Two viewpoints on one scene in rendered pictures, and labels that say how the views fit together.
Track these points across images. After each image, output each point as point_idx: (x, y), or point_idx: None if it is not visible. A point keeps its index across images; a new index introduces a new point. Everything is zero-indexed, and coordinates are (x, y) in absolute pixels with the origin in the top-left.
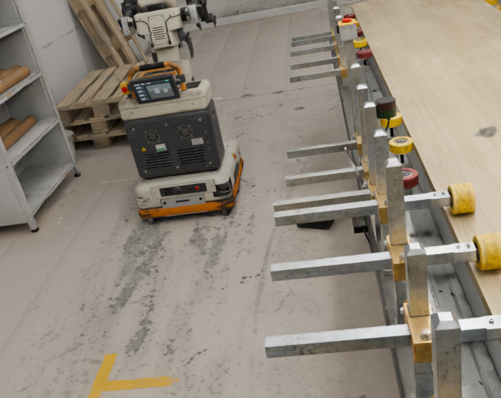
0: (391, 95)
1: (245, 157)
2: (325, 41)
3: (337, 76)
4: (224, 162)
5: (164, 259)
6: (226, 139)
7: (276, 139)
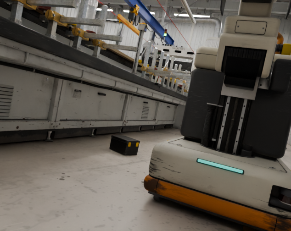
0: (125, 55)
1: (119, 221)
2: (38, 5)
3: (79, 50)
4: (182, 137)
5: None
6: (170, 144)
7: (8, 228)
